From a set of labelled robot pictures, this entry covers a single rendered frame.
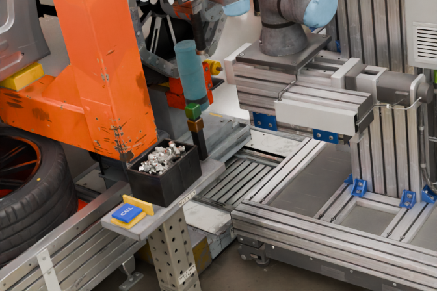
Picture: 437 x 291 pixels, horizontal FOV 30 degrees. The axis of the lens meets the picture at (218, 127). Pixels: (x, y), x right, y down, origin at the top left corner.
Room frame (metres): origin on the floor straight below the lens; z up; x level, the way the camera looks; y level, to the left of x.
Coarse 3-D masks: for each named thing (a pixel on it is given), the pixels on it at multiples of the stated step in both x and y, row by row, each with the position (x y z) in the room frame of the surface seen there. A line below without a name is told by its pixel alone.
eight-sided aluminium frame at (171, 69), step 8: (128, 0) 2.63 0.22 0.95; (136, 8) 2.65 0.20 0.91; (136, 16) 2.64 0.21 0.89; (224, 16) 2.97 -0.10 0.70; (136, 24) 2.64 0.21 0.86; (208, 24) 2.96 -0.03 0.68; (216, 24) 2.94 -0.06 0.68; (136, 32) 2.63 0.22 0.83; (208, 32) 2.95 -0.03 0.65; (216, 32) 2.92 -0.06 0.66; (208, 40) 2.93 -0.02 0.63; (216, 40) 2.92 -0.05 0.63; (144, 48) 2.64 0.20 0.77; (208, 48) 2.88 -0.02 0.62; (216, 48) 2.91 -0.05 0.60; (144, 56) 2.64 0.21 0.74; (152, 56) 2.67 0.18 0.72; (200, 56) 2.84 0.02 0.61; (208, 56) 2.87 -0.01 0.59; (144, 64) 2.70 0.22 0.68; (152, 64) 2.66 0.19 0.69; (160, 64) 2.69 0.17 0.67; (168, 64) 2.72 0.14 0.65; (176, 64) 2.80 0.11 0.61; (160, 72) 2.74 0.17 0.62; (168, 72) 2.71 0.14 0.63; (176, 72) 2.74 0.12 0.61
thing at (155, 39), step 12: (144, 12) 2.84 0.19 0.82; (156, 12) 2.91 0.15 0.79; (156, 24) 2.85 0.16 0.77; (168, 24) 2.89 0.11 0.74; (180, 24) 3.06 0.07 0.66; (156, 36) 2.84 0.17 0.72; (168, 36) 2.91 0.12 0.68; (180, 36) 3.00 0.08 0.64; (192, 36) 2.97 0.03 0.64; (156, 48) 2.98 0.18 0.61; (168, 48) 2.95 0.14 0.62; (168, 60) 2.84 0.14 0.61
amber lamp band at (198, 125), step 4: (188, 120) 2.35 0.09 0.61; (200, 120) 2.35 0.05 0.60; (188, 124) 2.35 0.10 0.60; (192, 124) 2.34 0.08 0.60; (196, 124) 2.33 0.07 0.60; (200, 124) 2.34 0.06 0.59; (192, 128) 2.34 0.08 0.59; (196, 128) 2.33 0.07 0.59; (200, 128) 2.34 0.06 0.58; (196, 132) 2.33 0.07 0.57
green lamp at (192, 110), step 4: (192, 104) 2.36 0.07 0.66; (196, 104) 2.36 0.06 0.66; (188, 108) 2.34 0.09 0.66; (192, 108) 2.33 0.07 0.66; (196, 108) 2.34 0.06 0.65; (200, 108) 2.35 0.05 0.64; (188, 112) 2.34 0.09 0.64; (192, 112) 2.33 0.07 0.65; (196, 112) 2.34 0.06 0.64; (200, 112) 2.35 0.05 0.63; (188, 116) 2.35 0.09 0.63; (192, 116) 2.33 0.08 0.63; (196, 116) 2.34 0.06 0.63
